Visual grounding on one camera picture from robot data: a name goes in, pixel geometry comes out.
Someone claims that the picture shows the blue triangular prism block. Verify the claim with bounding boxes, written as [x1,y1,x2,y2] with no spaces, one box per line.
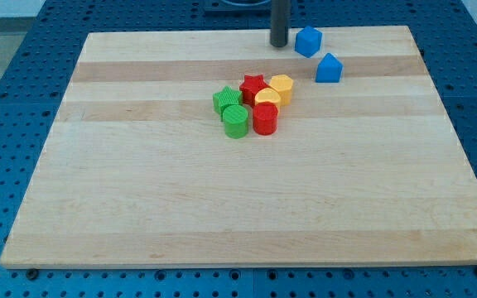
[316,53,344,83]

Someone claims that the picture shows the red cylinder block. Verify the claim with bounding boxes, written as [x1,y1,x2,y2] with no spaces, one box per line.
[253,102,278,135]

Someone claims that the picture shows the red star block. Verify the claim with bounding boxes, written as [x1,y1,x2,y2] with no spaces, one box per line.
[239,74,269,107]

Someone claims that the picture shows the blue cube block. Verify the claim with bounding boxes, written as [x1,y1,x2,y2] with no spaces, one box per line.
[294,26,323,58]

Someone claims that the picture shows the yellow hexagon block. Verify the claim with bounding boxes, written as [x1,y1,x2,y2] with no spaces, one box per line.
[269,74,294,106]

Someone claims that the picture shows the light wooden board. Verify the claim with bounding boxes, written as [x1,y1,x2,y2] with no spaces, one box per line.
[0,26,477,269]

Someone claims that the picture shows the green cylinder block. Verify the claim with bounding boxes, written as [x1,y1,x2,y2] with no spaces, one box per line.
[222,105,248,139]

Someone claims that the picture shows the yellow heart block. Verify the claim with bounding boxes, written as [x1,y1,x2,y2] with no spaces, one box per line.
[254,88,282,109]

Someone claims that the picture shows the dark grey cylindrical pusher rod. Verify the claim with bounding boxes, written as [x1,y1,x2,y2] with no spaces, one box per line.
[270,0,292,48]

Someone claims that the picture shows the green star block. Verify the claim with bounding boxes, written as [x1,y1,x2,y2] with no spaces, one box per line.
[213,86,243,120]

